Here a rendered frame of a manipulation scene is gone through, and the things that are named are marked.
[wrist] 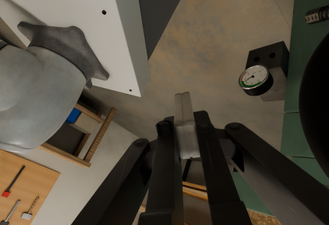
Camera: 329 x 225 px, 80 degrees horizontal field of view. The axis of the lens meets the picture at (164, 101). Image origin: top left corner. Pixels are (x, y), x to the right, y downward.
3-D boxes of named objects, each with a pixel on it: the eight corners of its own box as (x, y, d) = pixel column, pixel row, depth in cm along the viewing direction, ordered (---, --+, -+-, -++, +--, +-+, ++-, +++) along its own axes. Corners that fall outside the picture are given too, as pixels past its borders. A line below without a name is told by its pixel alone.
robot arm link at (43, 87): (75, 91, 60) (32, 162, 50) (10, 53, 51) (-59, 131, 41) (98, 79, 49) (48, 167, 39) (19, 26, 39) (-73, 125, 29)
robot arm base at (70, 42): (68, 77, 67) (59, 90, 64) (16, 21, 48) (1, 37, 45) (116, 85, 62) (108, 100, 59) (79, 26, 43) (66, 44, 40)
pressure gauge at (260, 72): (271, 54, 41) (267, 85, 37) (277, 66, 43) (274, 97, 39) (242, 62, 45) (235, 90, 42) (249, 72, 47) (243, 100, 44)
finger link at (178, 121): (191, 159, 15) (181, 160, 15) (186, 118, 21) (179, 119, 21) (184, 123, 14) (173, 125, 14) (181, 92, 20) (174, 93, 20)
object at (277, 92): (283, 39, 45) (280, 65, 41) (299, 73, 51) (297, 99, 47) (246, 50, 51) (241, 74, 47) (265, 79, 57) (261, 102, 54)
